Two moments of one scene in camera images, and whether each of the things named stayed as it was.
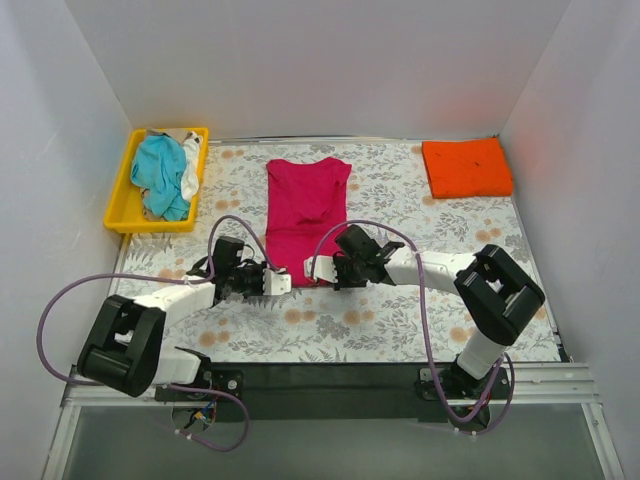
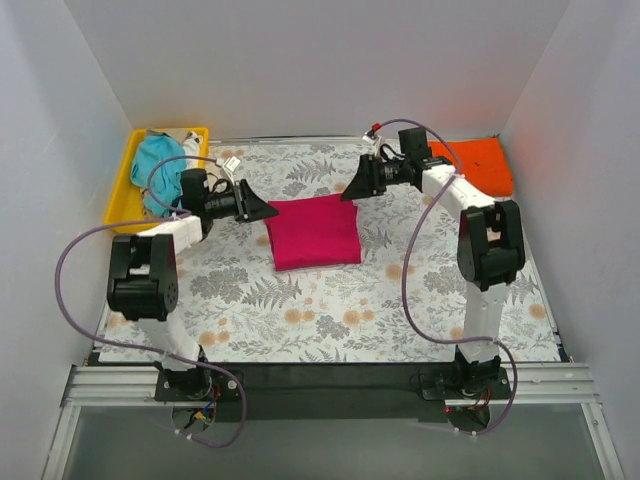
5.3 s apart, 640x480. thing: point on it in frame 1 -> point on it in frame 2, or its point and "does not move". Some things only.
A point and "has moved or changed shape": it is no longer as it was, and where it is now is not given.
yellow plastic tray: x=124 y=213 does not move
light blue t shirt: x=158 y=165 does not move
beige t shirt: x=179 y=134 does not move
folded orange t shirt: x=466 y=168 does not move
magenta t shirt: x=306 y=213 has moved or changed shape
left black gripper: x=258 y=280 -> x=241 y=201
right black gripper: x=338 y=270 -> x=372 y=175
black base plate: x=336 y=391 does not move
